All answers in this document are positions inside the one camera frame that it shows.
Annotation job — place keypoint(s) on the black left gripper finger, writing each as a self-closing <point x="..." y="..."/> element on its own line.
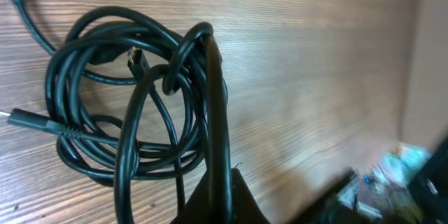
<point x="240" y="207"/>

